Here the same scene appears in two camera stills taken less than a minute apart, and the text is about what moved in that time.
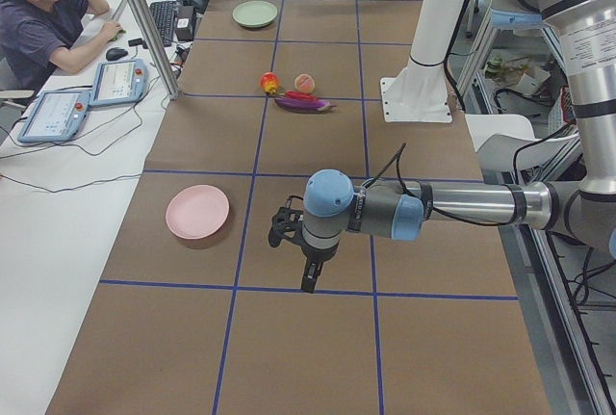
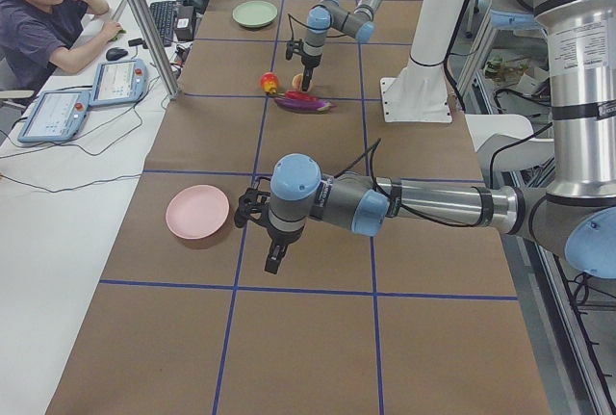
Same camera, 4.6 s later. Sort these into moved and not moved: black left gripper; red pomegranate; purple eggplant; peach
Moved: black left gripper
Not moved: purple eggplant; red pomegranate; peach
